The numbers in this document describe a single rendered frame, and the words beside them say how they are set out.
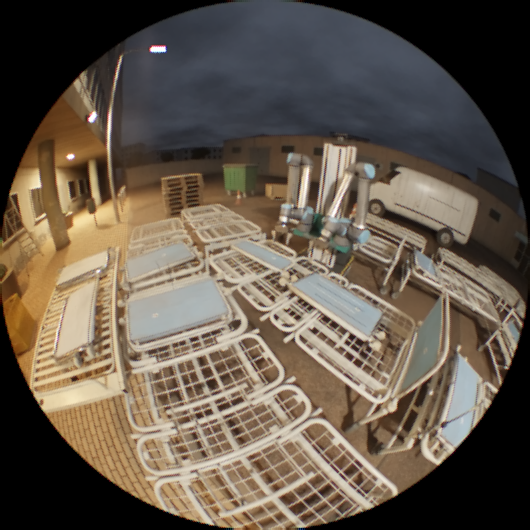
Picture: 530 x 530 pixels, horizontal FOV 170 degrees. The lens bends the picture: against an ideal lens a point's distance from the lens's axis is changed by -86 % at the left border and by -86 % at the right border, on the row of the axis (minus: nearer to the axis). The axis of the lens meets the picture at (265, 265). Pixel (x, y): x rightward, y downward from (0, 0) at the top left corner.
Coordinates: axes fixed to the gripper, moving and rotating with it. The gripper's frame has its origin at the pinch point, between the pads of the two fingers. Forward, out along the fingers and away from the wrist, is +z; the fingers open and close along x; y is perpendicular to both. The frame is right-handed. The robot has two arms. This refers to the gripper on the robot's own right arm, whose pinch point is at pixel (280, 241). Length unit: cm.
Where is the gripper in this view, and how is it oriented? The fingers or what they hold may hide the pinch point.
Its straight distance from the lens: 160.8
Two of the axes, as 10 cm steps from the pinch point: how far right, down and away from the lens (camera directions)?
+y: 4.8, -0.4, 8.7
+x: -8.6, -2.1, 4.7
